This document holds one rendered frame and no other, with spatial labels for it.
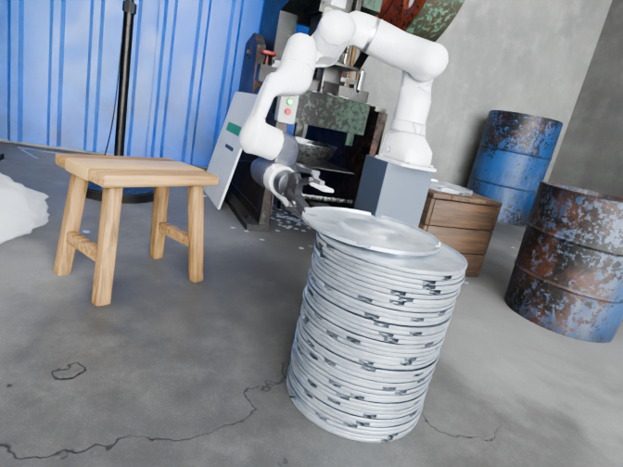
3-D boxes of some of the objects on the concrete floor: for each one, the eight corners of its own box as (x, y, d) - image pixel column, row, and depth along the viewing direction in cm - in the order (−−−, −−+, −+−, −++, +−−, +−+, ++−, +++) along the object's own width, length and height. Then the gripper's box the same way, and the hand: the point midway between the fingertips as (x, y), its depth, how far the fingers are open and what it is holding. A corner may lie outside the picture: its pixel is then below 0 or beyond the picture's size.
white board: (217, 208, 214) (259, 94, 203) (200, 186, 257) (234, 90, 246) (219, 209, 214) (262, 95, 204) (202, 186, 257) (236, 91, 247)
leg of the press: (270, 233, 193) (308, 20, 169) (246, 231, 188) (281, 12, 164) (231, 186, 273) (252, 38, 249) (212, 184, 269) (234, 33, 244)
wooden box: (478, 277, 190) (502, 203, 181) (411, 274, 174) (433, 193, 165) (425, 246, 225) (442, 183, 215) (363, 241, 209) (380, 172, 200)
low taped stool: (95, 309, 103) (103, 174, 94) (49, 273, 116) (53, 152, 107) (205, 281, 131) (220, 175, 122) (158, 255, 143) (170, 157, 134)
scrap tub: (645, 344, 153) (705, 218, 140) (568, 348, 136) (628, 205, 123) (546, 292, 189) (586, 188, 176) (476, 290, 172) (514, 175, 159)
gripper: (266, 212, 122) (304, 239, 103) (279, 147, 118) (321, 163, 99) (289, 214, 126) (329, 241, 107) (302, 151, 121) (347, 168, 103)
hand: (319, 200), depth 105 cm, fingers open, 6 cm apart
